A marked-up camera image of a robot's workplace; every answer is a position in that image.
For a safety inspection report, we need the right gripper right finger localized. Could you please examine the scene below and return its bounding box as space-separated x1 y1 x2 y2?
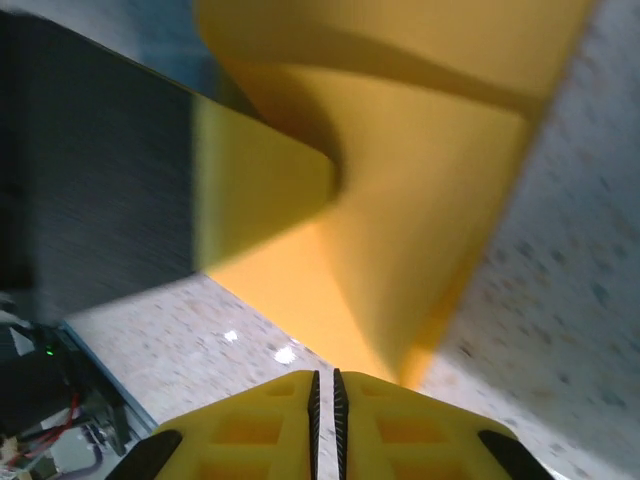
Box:
332 367 552 480

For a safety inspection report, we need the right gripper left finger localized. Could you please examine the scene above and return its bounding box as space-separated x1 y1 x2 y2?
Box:
118 368 322 480

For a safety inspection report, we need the yellow cloth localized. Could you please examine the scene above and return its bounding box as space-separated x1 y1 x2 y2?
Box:
193 0 600 392

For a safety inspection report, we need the aluminium mounting rail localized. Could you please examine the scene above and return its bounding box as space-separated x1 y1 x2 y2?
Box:
59 319 161 454

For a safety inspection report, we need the red wire bundle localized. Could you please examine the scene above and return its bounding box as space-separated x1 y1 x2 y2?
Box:
0 394 86 464

